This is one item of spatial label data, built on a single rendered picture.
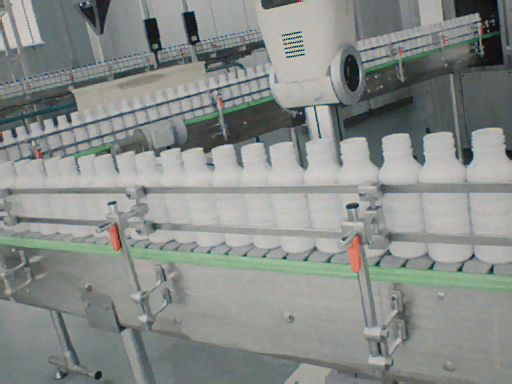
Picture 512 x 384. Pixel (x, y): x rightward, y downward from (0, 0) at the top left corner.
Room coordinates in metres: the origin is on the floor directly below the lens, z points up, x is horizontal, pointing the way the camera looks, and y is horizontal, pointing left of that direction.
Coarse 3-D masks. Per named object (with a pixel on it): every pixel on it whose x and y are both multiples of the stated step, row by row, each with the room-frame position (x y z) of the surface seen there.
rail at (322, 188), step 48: (48, 192) 1.17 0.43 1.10; (96, 192) 1.07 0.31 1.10; (144, 192) 0.98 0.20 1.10; (192, 192) 0.91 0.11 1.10; (240, 192) 0.85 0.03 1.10; (288, 192) 0.80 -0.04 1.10; (336, 192) 0.75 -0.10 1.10; (384, 192) 0.71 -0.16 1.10; (432, 192) 0.67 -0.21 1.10; (480, 192) 0.63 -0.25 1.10; (432, 240) 0.67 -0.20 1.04; (480, 240) 0.64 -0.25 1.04
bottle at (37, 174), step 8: (40, 160) 1.24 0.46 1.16; (32, 168) 1.22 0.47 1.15; (40, 168) 1.23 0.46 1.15; (32, 176) 1.22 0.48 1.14; (40, 176) 1.22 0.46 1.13; (32, 184) 1.21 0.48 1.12; (40, 184) 1.21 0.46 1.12; (32, 200) 1.22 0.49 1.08; (40, 200) 1.21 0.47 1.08; (48, 200) 1.21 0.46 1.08; (40, 208) 1.21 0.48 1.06; (48, 208) 1.21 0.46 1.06; (40, 216) 1.21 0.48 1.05; (48, 216) 1.21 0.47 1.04; (40, 224) 1.21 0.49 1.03; (48, 224) 1.21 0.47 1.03; (56, 224) 1.21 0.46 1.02; (48, 232) 1.21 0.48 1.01; (56, 232) 1.21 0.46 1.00
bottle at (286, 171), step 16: (288, 144) 0.85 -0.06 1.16; (272, 160) 0.83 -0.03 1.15; (288, 160) 0.82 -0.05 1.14; (272, 176) 0.83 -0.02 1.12; (288, 176) 0.81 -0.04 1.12; (288, 208) 0.81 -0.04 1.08; (304, 208) 0.81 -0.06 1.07; (288, 224) 0.81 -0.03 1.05; (304, 224) 0.81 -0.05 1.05; (288, 240) 0.82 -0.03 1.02; (304, 240) 0.81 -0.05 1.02
